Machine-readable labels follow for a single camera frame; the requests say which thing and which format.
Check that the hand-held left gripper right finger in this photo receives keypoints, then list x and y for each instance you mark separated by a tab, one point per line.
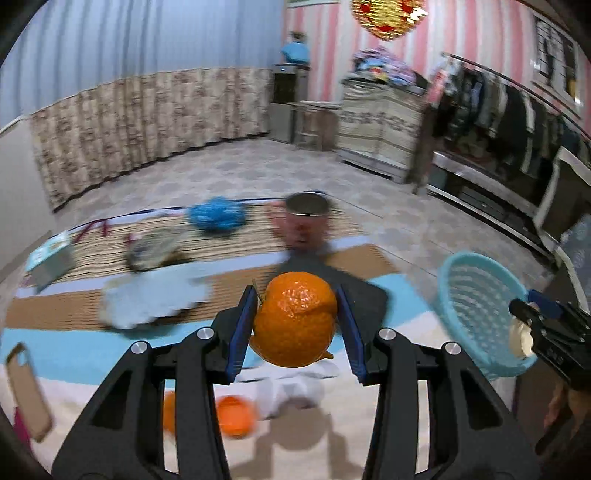
353	337

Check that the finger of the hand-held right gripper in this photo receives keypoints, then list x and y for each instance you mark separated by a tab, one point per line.
545	302
524	311

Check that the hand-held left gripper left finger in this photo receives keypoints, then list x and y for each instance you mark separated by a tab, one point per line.
242	332

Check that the light blue plastic basket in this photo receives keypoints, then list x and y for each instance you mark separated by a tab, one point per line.
475	295

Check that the orange mandarin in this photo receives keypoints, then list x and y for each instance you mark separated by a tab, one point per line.
295	318
235	415
169	413

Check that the black textured pad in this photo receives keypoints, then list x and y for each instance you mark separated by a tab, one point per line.
304	263

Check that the printed snack wrapper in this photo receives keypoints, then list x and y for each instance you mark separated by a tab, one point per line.
150	251

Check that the person's right hand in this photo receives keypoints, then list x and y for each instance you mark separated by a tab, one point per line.
554	406

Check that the orange mandarin on table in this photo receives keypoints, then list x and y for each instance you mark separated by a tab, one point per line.
235	415

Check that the large white tissue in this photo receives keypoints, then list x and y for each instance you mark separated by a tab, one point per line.
147	297

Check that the pink metal cup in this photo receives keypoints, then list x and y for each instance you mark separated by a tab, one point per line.
300	230

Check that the crumpled blue plastic bag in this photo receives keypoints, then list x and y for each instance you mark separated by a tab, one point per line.
217	216

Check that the row of hanging clothes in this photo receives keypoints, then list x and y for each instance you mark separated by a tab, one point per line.
498	110

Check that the patterned cloth covered cabinet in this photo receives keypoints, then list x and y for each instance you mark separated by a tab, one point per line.
378	124

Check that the beige phone case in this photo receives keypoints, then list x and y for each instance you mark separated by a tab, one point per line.
27	392

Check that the blue curtain with floral hem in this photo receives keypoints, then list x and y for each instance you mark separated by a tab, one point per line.
138	115

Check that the pink hanging bag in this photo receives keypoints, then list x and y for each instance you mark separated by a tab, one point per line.
436	85

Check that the magenta item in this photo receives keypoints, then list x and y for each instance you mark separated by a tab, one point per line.
21	431

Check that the grey water dispenser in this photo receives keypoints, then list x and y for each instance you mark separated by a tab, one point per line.
284	92

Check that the metal clothes rack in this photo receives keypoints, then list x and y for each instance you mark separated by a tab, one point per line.
482	64

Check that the pile of colourful clothes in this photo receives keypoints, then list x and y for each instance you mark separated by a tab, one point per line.
383	67

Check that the blue wrapped potted plant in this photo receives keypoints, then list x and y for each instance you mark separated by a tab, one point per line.
295	50

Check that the white frame chair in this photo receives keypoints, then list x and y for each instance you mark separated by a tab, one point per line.
554	194

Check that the framed wall picture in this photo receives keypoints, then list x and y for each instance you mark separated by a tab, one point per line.
554	50

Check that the red gold wall decoration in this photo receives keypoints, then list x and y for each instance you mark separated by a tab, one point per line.
388	16

